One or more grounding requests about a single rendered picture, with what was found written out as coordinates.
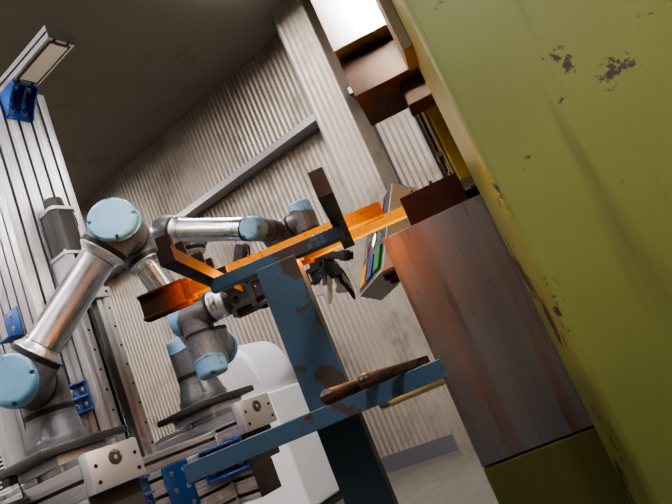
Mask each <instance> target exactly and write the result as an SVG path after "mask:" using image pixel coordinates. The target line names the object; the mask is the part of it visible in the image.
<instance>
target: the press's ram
mask: <svg viewBox="0 0 672 504"><path fill-rule="evenodd" d="M310 1H311V3H312V5H313V8H314V10H315V12H316V14H317V16H318V19H319V21H320V23H321V25H322V27H323V30H324V32H325V34H326V36H327V38H328V41H329V43H330V45H331V47H332V49H333V52H334V53H335V55H336V57H337V59H338V61H339V63H340V62H341V61H343V60H345V59H346V58H348V57H350V56H352V55H354V54H356V53H358V52H360V51H362V50H364V49H366V48H367V47H369V46H371V45H373V44H375V43H377V42H379V41H381V40H383V39H385V38H386V37H388V36H390V35H391V33H390V31H389V29H388V27H387V25H386V22H385V20H384V18H383V16H382V14H381V12H380V10H379V8H378V6H377V4H376V2H375V0H310Z"/></svg>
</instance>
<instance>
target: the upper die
mask: <svg viewBox="0 0 672 504"><path fill-rule="evenodd" d="M340 65H341V67H342V69H343V72H344V74H345V76H346V78H347V80H348V83H349V85H350V87H351V89H352V91H353V94H354V96H355V98H356V100H357V101H358V103H359V105H360V107H361V108H362V110H363V112H364V114H365V115H366V117H367V119H368V121H369V123H370V124H371V126H373V125H375V124H377V123H379V122H381V121H383V120H385V119H387V118H389V117H391V116H393V115H395V114H397V113H399V112H401V111H403V110H405V109H407V108H408V106H407V104H406V102H405V100H404V98H403V96H402V93H401V90H400V87H399V85H398V83H400V82H402V81H404V80H406V79H408V78H410V77H412V76H414V75H416V74H418V73H420V72H421V71H420V69H419V67H416V68H414V69H412V70H410V71H409V70H408V68H407V66H406V64H405V62H404V60H403V58H402V56H401V53H400V51H399V49H398V47H397V45H396V43H395V41H394V39H393V37H392V35H390V36H388V37H386V38H385V39H383V40H381V41H379V42H377V43H375V44H373V45H371V46H369V47H367V48H366V49H364V50H362V51H360V52H358V53H356V54H354V55H352V56H350V57H348V58H346V59H345V60H343V61H341V62H340Z"/></svg>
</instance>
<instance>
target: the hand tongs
mask: <svg viewBox="0 0 672 504"><path fill-rule="evenodd" d="M428 362H430V360H429V358H428V356H427V355H426V356H422V357H420V358H417V359H413V360H409V361H406V362H402V363H398V364H395V365H391V366H388V367H384V368H380V369H377V370H373V371H370V372H366V373H362V374H361V375H360V376H359V377H358V379H356V380H353V381H350V382H347V383H343V384H340V385H337V386H334V387H331V388H327V389H324V390H323V391H322V392H321V395H320V399H321V402H322V403H323V404H325V405H332V404H334V403H336V402H339V401H341V400H343V399H345V398H348V397H350V396H352V395H354V394H357V393H359V392H361V391H364V390H366V389H370V388H372V387H374V386H377V385H379V384H381V383H383V382H386V381H388V380H390V379H392V378H395V377H397V376H399V375H401V374H403V373H406V372H408V371H410V370H412V369H415V368H417V367H419V366H421V365H424V364H426V363H428Z"/></svg>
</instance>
